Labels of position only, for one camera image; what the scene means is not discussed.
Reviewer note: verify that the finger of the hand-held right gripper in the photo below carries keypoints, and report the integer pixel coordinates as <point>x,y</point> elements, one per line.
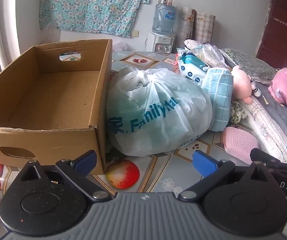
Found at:
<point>271,161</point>

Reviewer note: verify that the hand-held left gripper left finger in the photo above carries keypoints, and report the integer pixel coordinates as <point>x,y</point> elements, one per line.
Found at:
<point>87,161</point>

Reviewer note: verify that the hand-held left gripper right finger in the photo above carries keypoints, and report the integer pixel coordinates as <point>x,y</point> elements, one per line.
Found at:
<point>204,163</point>

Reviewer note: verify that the pink knitted cloth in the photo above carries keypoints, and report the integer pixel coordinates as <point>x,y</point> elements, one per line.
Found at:
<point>241,145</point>

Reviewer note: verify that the light blue checked towel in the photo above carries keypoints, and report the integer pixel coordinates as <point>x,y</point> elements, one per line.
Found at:
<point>218,100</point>

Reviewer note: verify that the brown cardboard box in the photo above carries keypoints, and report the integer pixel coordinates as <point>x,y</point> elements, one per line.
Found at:
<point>58,92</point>

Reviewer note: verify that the blue white wipes pack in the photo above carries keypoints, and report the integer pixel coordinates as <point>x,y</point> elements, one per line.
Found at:
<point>192,66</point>

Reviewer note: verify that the white stitched quilt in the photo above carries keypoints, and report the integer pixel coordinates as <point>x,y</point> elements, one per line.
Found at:
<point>266,130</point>

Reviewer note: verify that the grey blanket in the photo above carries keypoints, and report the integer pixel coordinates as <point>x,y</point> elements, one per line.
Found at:
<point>278,115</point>

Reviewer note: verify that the green floral fabric bundle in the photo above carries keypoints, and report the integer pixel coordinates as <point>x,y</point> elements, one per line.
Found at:
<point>237,113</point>

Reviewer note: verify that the white printed plastic bag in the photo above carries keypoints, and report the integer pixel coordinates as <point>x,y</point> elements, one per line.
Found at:
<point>158,105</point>

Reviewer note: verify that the pink plush toy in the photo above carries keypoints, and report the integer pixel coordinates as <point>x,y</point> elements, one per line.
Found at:
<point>241,82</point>

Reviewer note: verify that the green floral pillow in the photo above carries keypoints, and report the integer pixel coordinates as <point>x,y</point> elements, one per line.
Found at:
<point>253,65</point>

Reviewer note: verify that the clear plastic packet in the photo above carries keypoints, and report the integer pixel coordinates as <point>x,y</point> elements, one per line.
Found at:
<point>208,53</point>

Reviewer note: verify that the clear plastic bag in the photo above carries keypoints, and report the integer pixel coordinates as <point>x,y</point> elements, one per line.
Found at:
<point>121,47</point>

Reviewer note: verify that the dark red door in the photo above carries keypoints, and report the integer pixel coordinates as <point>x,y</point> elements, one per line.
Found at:
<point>281,30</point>

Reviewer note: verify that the metal hook rack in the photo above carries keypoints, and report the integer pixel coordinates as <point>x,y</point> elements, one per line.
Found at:
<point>284,24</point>

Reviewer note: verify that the white water dispenser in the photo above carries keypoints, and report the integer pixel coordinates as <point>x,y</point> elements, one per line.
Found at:
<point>161,42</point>

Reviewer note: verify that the floral patterned roll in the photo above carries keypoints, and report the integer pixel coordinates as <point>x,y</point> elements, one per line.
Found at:
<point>184,25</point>

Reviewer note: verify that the beige wall socket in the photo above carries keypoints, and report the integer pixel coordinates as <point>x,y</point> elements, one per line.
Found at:
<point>135,33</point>

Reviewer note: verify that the teal floral wall cloth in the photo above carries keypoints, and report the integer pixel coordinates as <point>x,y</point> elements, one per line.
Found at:
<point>96,5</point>

